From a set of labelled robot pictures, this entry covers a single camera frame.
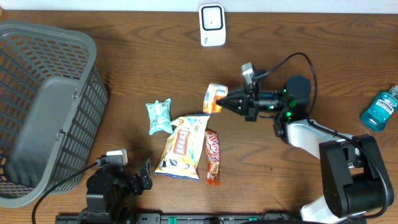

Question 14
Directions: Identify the orange tissue pack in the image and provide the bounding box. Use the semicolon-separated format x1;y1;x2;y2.
203;83;228;114

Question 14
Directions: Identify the red Top chocolate bar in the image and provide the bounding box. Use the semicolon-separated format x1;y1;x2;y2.
205;129;220;185

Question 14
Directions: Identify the teal snack packet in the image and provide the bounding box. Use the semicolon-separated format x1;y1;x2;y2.
146;98;173;135

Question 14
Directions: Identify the teal mouthwash bottle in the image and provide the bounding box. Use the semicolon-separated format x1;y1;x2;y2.
360;85;397;132

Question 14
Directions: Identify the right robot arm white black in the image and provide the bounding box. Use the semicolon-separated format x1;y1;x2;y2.
216;75;394;223

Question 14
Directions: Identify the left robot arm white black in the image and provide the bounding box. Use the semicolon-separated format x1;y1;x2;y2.
77;156;153;223

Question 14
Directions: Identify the white barcode scanner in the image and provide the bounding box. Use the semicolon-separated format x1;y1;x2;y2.
198;4;226;47

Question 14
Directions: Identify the yellow chips bag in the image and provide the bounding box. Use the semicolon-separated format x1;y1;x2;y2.
155;114;210;181

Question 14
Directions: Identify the grey plastic shopping basket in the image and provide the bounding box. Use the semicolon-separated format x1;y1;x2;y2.
1;21;108;208

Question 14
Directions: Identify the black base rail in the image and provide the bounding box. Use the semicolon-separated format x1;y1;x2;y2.
55;212;302;224

